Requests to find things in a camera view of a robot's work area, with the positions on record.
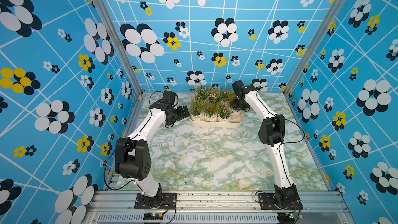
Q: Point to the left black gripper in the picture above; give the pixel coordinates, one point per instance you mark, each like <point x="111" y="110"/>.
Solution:
<point x="182" y="114"/>

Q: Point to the white plastic storage box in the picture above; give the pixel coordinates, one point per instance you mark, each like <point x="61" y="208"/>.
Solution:
<point x="216" y="124"/>

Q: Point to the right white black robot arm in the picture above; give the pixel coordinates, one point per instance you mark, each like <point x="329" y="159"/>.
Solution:
<point x="271" y="134"/>

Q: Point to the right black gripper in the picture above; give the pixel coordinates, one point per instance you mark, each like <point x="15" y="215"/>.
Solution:
<point x="235" y="107"/>

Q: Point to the aluminium front rail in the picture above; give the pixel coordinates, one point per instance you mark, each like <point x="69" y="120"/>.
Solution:
<point x="220" y="207"/>

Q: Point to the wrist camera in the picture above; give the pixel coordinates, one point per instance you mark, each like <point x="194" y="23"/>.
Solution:
<point x="170" y="97"/>
<point x="239" y="88"/>

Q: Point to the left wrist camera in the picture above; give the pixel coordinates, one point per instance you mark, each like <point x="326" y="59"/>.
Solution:
<point x="170" y="97"/>

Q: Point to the pink potted gypsophila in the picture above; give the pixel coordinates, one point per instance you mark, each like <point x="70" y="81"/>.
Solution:
<point x="215" y="95"/>

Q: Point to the left controller board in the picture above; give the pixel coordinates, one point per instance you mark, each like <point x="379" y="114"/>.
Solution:
<point x="153" y="217"/>

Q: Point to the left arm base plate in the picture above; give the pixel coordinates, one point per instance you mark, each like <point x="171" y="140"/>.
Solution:
<point x="160" y="202"/>

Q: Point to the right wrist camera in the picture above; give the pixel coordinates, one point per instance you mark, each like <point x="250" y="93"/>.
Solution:
<point x="239" y="88"/>

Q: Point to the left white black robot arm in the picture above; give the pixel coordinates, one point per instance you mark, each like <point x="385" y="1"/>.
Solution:
<point x="132" y="155"/>

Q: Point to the controller board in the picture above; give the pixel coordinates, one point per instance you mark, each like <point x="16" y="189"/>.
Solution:
<point x="153" y="217"/>
<point x="286" y="218"/>

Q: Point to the right controller board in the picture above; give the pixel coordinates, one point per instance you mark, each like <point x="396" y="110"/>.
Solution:
<point x="286" y="218"/>

